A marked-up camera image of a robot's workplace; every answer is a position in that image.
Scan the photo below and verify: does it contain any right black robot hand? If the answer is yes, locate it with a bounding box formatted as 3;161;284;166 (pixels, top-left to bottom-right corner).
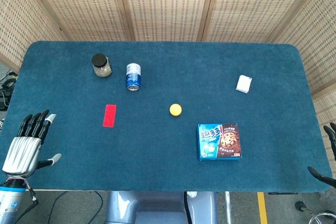
307;122;336;188

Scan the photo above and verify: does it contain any woven bamboo folding screen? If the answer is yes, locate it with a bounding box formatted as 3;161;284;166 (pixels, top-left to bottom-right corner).
0;0;336;177

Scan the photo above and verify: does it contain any black equipment with cables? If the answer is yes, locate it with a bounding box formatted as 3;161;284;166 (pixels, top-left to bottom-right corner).
0;69;18;112

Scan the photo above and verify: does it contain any small white box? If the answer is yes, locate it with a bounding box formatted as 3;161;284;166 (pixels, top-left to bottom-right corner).
235;74;253;94

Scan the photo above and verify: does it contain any chrome stool base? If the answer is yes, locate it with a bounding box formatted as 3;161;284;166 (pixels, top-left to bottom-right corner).
294;200;336;224

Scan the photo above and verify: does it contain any red rectangular block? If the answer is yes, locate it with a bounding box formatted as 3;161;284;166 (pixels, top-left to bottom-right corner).
102;104;117;128

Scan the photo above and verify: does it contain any black cable on floor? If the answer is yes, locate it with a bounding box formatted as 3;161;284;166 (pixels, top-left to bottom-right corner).
46;190;103;224

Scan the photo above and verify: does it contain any blue table cloth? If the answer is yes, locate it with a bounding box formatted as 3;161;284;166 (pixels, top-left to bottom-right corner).
0;40;333;193

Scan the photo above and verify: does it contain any silver blue robot torso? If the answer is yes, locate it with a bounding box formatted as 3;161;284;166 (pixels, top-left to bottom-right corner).
104;190;218;224

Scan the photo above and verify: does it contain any blue white drink can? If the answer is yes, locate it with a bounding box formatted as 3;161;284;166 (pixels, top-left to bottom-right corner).
125;62;143;92

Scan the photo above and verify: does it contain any glass jar with black lid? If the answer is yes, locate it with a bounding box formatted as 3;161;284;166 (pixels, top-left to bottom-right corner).
91;53;113;78

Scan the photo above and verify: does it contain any yellow ball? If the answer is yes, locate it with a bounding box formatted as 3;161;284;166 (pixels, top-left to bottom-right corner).
169;103;183;117

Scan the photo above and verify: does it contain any blue brown cookie box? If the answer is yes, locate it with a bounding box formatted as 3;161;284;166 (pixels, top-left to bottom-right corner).
197;123;243;162

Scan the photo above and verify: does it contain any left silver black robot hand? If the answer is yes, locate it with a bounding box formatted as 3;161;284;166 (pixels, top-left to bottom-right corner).
2;109;62;178

